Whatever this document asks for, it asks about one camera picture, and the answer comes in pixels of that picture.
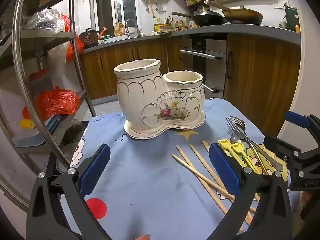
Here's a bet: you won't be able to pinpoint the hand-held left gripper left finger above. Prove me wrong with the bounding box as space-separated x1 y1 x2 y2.
26 144 111 240

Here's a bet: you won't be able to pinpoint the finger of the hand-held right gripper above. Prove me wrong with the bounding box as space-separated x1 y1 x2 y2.
284 111 320 140
264 135 320 166

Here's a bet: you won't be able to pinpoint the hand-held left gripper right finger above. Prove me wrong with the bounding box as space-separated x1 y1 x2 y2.
209 142 293 240

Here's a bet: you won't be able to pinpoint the flower-shaped metal spoon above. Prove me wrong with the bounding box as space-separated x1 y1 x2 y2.
229 134 268 175

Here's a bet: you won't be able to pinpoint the gold metal fork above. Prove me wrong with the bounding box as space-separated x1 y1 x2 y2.
230 116 284 171

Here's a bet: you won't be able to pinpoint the silver metal fork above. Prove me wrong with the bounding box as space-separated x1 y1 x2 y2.
226 117 269 175

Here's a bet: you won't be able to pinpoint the cream floral ceramic utensil holder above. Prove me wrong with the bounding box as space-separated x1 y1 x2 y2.
114 59 206 140

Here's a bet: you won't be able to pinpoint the person's right hand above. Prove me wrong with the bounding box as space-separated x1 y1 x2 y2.
301 191 312 207

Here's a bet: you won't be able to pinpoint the dark bundle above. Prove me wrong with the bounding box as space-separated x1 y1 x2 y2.
62 120 88 155

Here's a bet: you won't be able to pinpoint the blue printed cloth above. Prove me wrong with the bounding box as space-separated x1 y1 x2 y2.
56 97 300 240

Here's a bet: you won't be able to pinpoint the wooden base cabinets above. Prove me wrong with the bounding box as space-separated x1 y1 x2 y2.
80 33 302 138

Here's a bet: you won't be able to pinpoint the blue plastic storage box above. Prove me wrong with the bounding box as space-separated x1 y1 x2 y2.
11 115 62 148

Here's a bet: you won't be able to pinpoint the crumpled red plastic bag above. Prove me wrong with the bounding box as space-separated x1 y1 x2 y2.
35 85 80 120

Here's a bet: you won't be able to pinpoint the yellow corn cob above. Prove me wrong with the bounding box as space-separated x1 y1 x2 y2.
19 119 35 130

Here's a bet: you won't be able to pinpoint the grey kitchen countertop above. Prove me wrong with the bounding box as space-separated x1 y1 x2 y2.
82 21 302 53

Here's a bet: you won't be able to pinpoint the dark green container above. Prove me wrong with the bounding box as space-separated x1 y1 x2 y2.
285 4 300 33

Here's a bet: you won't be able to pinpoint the red flat box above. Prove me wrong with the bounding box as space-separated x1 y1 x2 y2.
29 69 48 80

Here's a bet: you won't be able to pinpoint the white plastic bag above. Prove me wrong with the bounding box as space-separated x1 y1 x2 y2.
46 41 73 85

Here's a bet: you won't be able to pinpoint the brown frying pan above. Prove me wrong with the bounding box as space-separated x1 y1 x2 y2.
204 0 264 25

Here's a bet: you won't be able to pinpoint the built-in oven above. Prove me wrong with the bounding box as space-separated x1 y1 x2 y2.
179 33 228 98

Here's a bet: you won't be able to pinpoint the hanging red plastic bag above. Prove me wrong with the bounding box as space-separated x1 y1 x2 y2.
61 14 84 63

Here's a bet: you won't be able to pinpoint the metal shelf rack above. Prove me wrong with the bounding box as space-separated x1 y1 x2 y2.
0 0 97 213

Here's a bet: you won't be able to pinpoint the dark red rice cooker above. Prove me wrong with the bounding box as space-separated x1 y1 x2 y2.
79 28 99 49

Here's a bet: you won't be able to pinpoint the black wok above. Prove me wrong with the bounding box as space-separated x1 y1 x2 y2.
171 10 228 27

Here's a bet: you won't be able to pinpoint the metal faucet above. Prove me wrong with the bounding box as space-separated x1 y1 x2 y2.
125 19 142 37

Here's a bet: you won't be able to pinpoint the group of condiment bottles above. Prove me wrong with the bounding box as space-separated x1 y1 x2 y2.
164 16 195 32

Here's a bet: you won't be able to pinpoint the yellow oil bottle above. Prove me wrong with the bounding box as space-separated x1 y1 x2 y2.
153 18 165 32

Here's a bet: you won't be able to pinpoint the clear plastic bag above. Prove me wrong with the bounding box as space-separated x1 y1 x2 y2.
25 8 65 35

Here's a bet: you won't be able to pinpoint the kitchen window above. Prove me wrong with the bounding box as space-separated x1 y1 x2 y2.
93 0 139 34

